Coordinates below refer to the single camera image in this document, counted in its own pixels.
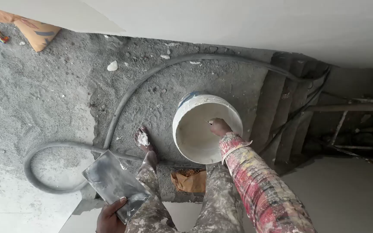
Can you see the wooden scaffold ladder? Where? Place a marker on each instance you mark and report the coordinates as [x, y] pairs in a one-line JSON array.
[[358, 129]]

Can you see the person's legs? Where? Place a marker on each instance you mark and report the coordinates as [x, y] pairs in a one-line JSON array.
[[186, 197]]

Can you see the steel plastering trowel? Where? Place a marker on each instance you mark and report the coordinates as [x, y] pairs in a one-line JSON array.
[[113, 183]]

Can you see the white plaster bucket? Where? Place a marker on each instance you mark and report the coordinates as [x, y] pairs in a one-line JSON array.
[[206, 129]]

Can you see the concrete staircase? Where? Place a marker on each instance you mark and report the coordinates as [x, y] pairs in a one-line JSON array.
[[290, 106]]

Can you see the person's right hand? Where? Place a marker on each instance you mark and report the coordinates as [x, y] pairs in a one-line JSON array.
[[219, 127]]

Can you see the orange cement sack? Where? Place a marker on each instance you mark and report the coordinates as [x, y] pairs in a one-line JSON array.
[[27, 29]]

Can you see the person's left hand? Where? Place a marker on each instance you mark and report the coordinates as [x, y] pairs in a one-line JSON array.
[[108, 218]]

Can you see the white stone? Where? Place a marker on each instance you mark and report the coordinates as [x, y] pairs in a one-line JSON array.
[[112, 66]]

